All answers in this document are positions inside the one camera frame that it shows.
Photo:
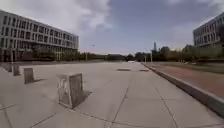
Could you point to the grey concrete slab pavement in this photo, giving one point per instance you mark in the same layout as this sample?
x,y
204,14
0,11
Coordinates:
x,y
133,100

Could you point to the white multi-storey building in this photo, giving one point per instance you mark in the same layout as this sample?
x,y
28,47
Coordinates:
x,y
30,36

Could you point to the grey multi-storey building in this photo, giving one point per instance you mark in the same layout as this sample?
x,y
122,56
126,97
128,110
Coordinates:
x,y
210,33

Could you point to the concrete kerb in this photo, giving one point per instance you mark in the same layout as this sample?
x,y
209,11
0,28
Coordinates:
x,y
200,95

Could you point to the reddish-brown bare ground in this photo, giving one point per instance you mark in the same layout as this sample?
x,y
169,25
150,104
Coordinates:
x,y
203,80

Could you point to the row of concrete bollards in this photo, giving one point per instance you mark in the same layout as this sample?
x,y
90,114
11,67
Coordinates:
x,y
71,90

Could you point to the distant slim tower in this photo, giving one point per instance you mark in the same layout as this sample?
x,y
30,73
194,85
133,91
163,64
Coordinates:
x,y
155,46

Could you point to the row of trees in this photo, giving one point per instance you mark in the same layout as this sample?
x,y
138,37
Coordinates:
x,y
166,54

